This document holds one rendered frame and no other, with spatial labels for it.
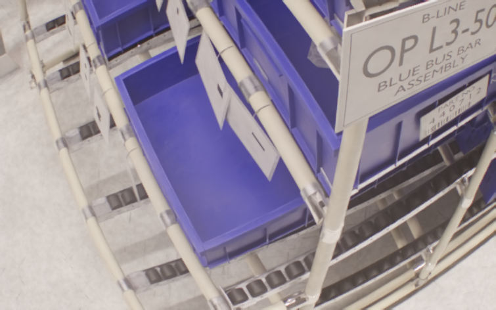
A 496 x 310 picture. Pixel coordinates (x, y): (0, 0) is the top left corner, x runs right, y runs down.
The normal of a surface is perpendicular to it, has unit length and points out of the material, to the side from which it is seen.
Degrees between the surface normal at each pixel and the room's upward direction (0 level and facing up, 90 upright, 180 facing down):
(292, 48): 5
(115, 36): 90
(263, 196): 3
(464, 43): 90
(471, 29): 90
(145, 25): 90
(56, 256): 0
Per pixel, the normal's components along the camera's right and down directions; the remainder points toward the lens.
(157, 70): 0.46, 0.80
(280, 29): -0.06, -0.40
